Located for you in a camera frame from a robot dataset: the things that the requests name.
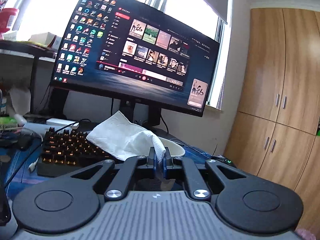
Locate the blue patterned Starbucks mug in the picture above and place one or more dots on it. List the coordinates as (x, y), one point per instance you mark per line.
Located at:
(175, 149)

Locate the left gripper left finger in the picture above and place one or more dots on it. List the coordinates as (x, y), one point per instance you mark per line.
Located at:
(68, 202)

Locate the black backlit mechanical keyboard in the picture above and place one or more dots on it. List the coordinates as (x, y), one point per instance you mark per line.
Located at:
(66, 151)

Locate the wooden wardrobe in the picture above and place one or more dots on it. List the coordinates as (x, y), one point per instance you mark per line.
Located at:
(274, 132)

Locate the black computer mouse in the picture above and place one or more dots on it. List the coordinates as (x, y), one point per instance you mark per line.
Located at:
(224, 160)

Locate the white power adapter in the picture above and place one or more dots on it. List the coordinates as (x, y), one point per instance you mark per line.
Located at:
(62, 123)

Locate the black computer monitor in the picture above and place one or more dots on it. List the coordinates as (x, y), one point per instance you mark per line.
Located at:
(127, 50)

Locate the red cup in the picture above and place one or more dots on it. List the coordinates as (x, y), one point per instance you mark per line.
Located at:
(7, 19)

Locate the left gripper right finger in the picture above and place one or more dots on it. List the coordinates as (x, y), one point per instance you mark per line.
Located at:
(241, 200)

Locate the white paper towel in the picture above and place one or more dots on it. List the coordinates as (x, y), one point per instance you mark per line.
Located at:
(123, 139)

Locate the crumpled white tissue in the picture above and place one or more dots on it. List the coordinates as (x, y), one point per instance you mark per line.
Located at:
(20, 100)

